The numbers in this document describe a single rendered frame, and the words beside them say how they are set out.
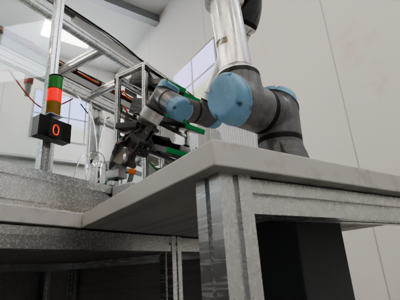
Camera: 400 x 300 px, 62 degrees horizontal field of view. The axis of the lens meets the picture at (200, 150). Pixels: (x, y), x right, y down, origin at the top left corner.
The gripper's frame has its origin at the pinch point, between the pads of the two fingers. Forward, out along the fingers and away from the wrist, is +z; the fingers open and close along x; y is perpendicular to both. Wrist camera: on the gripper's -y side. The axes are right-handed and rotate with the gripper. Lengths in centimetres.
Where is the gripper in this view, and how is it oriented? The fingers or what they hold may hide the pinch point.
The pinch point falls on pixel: (115, 166)
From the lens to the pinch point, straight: 122.2
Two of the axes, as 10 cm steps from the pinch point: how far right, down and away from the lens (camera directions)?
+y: 6.6, 4.7, -5.9
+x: 5.3, 2.6, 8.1
